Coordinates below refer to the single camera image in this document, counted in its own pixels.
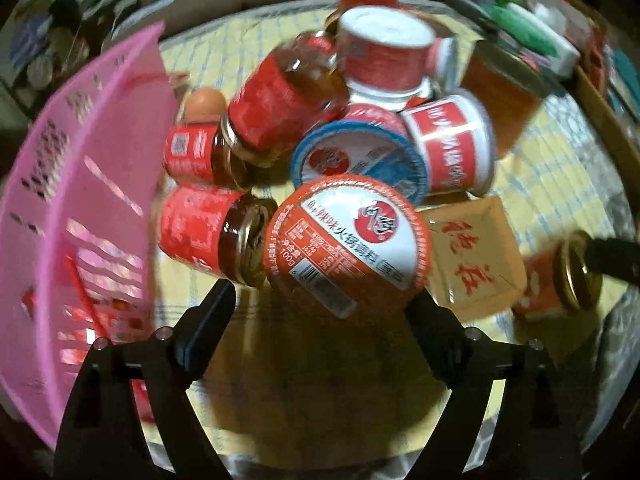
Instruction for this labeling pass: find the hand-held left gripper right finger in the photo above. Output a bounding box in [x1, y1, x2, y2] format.
[404, 290, 588, 480]

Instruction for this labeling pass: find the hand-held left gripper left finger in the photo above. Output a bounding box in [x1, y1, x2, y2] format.
[52, 279, 238, 480]

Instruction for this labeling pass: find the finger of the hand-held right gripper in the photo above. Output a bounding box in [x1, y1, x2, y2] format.
[582, 235, 640, 286]

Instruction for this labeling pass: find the orange rim sauce cup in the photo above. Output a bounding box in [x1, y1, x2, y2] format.
[262, 175, 433, 321]

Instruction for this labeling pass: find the red label white sauce cup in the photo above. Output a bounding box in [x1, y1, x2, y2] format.
[335, 5, 436, 111]
[400, 89, 498, 198]

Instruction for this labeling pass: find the blue rim sauce cup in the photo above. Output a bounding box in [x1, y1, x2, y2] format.
[290, 102, 428, 208]

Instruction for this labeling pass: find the pink plastic basket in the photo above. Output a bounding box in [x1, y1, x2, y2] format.
[0, 22, 183, 448]

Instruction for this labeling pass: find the yellow checked tablecloth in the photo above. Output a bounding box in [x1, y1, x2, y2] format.
[145, 0, 636, 461]

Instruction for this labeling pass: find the thin red stick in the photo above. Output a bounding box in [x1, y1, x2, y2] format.
[62, 255, 108, 341]

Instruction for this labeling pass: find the wooden side table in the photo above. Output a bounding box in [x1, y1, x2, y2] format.
[570, 60, 640, 196]

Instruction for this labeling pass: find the amber square container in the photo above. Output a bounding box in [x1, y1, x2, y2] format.
[457, 42, 546, 158]

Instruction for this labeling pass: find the brown egg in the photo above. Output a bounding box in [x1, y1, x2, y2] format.
[180, 87, 228, 126]

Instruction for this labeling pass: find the green and white pack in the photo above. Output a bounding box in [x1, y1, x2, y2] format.
[475, 0, 583, 73]

